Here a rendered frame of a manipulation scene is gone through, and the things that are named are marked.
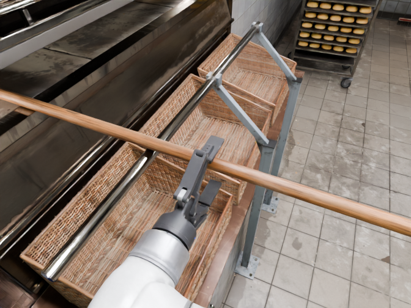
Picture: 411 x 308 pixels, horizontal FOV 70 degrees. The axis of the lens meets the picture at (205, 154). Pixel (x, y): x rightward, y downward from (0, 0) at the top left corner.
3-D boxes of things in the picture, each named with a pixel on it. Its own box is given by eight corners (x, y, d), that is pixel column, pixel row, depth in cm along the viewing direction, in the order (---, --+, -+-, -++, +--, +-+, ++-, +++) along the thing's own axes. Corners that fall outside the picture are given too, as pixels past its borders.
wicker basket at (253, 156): (143, 176, 143) (133, 132, 123) (191, 112, 180) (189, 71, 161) (238, 208, 129) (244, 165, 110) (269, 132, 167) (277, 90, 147)
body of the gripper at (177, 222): (146, 221, 49) (173, 182, 55) (152, 246, 54) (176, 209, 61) (186, 238, 46) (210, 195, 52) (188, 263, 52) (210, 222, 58)
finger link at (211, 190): (210, 205, 64) (210, 207, 64) (222, 182, 68) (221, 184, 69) (197, 200, 65) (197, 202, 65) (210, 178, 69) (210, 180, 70)
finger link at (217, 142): (196, 159, 56) (196, 156, 55) (211, 137, 60) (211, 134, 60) (210, 164, 55) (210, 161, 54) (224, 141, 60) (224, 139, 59)
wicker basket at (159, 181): (49, 293, 103) (13, 256, 84) (137, 181, 140) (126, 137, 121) (171, 359, 89) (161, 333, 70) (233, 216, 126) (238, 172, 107)
